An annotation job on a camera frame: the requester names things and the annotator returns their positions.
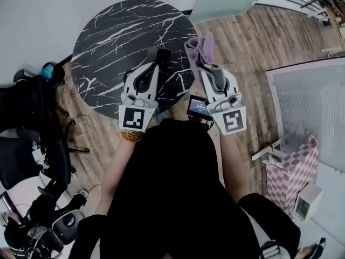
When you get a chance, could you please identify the white box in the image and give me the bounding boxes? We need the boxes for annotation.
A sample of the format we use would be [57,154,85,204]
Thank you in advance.
[295,182,323,222]

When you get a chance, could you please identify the teal object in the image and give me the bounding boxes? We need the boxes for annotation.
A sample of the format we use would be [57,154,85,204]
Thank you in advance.
[40,62,56,80]

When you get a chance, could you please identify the white wooden strip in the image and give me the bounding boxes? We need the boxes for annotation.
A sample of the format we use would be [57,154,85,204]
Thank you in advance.
[252,138,282,161]

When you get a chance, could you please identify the frosted glass door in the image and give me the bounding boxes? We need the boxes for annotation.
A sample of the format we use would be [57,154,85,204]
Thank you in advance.
[191,0,280,24]

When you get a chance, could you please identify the white paper tags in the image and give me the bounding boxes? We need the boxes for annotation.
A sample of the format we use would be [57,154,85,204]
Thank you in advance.
[32,140,52,172]

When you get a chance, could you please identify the person's black clothing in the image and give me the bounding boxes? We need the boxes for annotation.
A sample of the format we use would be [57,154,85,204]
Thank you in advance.
[77,117,301,259]

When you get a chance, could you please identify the pink checkered box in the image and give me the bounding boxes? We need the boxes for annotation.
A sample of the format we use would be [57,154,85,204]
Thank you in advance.
[265,135,320,215]

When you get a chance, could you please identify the amber bead bracelet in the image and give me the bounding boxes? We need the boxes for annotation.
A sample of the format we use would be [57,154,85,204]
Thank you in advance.
[120,130,143,143]

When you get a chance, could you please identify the purple and grey cloth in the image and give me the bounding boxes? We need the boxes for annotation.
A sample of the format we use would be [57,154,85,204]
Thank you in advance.
[184,32,226,93]

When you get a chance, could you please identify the person's left forearm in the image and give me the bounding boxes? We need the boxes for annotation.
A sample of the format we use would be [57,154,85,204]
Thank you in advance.
[94,139,135,218]

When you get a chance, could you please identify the black office chair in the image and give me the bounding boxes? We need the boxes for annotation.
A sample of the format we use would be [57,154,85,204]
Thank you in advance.
[0,128,91,191]
[0,69,68,131]

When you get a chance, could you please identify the white fabric harness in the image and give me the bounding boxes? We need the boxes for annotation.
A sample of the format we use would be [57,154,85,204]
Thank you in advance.
[242,212,289,259]

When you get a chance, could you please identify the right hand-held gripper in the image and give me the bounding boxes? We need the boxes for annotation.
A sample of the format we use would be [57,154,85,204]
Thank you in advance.
[199,68,249,137]

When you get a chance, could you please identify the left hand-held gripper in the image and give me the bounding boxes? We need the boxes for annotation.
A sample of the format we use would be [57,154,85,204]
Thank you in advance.
[118,62,160,134]

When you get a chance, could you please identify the small black monitor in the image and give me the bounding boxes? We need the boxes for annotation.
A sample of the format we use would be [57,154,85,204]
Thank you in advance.
[186,94,216,131]

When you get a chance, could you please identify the person's right forearm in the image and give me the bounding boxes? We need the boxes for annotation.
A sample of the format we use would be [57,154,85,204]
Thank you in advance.
[219,133,251,203]

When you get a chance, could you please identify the ribbed glass partition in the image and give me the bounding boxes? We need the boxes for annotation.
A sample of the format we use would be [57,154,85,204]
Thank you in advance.
[266,58,345,169]

